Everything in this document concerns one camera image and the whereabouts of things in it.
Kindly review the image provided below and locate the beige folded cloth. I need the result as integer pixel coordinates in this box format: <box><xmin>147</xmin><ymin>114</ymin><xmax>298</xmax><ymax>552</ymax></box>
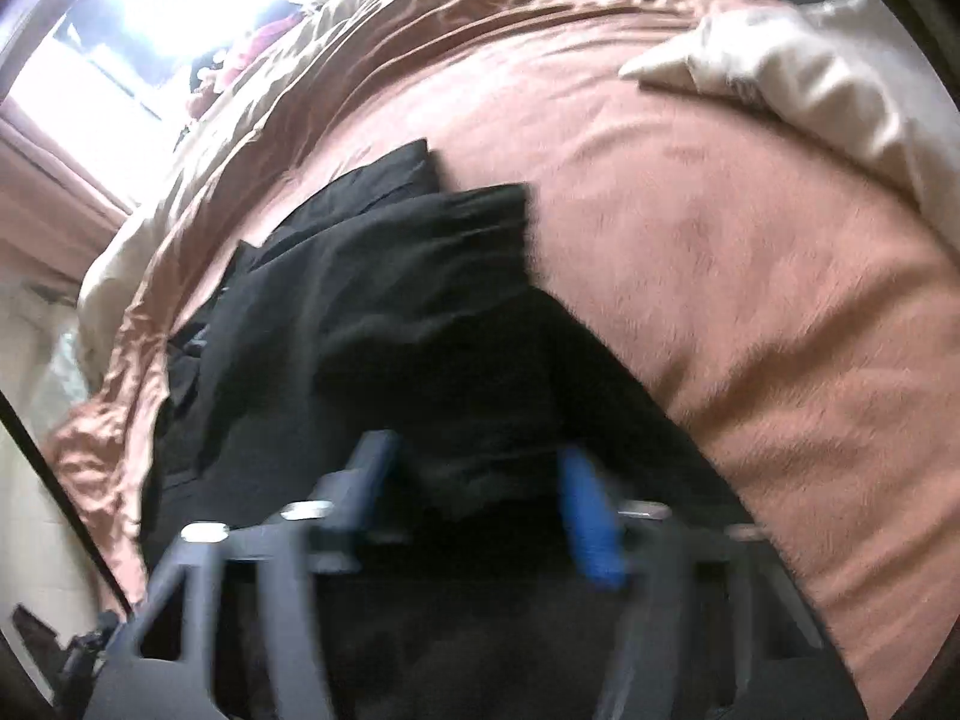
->
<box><xmin>619</xmin><ymin>0</ymin><xmax>960</xmax><ymax>233</ymax></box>

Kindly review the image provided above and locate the white padded headboard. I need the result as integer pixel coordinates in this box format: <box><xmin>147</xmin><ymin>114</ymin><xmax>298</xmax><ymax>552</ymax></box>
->
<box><xmin>0</xmin><ymin>270</ymin><xmax>113</xmax><ymax>616</ymax></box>

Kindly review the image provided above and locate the beige duvet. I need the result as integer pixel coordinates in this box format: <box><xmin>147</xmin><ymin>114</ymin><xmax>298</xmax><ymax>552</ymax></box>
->
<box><xmin>75</xmin><ymin>0</ymin><xmax>488</xmax><ymax>391</ymax></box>

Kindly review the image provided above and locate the red plush toy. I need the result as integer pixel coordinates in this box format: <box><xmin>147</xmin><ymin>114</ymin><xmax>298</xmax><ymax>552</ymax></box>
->
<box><xmin>225</xmin><ymin>11</ymin><xmax>301</xmax><ymax>83</ymax></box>

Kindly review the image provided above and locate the brown blanket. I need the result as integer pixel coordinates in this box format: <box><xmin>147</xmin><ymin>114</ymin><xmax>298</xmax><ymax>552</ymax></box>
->
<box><xmin>45</xmin><ymin>0</ymin><xmax>960</xmax><ymax>706</ymax></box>

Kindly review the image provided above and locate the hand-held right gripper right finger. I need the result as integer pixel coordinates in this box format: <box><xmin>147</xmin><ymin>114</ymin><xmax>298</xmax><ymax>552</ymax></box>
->
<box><xmin>559</xmin><ymin>444</ymin><xmax>827</xmax><ymax>720</ymax></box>

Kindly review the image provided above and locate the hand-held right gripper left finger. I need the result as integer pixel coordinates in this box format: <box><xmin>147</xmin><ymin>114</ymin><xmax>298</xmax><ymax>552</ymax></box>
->
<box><xmin>112</xmin><ymin>429</ymin><xmax>410</xmax><ymax>720</ymax></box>

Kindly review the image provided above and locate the pink curtain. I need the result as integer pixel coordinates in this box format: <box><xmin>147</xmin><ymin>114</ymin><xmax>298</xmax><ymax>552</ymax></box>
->
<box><xmin>0</xmin><ymin>109</ymin><xmax>132</xmax><ymax>271</ymax></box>

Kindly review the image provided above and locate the black garment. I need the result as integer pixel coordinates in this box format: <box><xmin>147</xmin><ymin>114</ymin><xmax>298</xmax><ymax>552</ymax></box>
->
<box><xmin>139</xmin><ymin>139</ymin><xmax>757</xmax><ymax>720</ymax></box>

